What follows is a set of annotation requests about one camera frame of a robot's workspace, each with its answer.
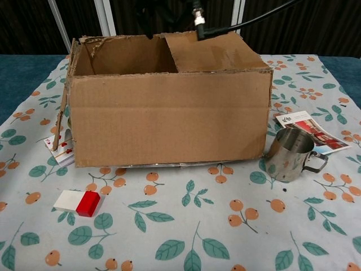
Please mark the red rectangular block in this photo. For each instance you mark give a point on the red rectangular block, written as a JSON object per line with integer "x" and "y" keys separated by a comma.
{"x": 87, "y": 206}

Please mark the stainless steel gooseneck cup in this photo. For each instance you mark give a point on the stainless steel gooseneck cup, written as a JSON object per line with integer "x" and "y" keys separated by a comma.
{"x": 287, "y": 158}

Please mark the wide white frame post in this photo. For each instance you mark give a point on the wide white frame post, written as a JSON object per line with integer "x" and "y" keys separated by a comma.
{"x": 238, "y": 11}
{"x": 105, "y": 14}

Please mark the deck of playing cards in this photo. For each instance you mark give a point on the deck of playing cards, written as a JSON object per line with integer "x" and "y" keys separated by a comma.
{"x": 63, "y": 156}

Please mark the brown cardboard box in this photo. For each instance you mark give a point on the brown cardboard box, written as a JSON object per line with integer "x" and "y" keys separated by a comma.
{"x": 169, "y": 113}

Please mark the floral print tablecloth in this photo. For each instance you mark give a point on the floral print tablecloth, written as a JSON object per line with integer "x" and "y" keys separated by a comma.
{"x": 180, "y": 211}

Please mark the white rectangular block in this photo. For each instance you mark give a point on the white rectangular block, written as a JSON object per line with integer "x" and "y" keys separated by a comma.
{"x": 67, "y": 199}

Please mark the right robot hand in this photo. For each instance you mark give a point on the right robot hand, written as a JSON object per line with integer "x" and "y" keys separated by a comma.
{"x": 158, "y": 17}

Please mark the thin white frame post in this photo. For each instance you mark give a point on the thin white frame post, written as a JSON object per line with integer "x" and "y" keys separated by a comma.
{"x": 60, "y": 26}

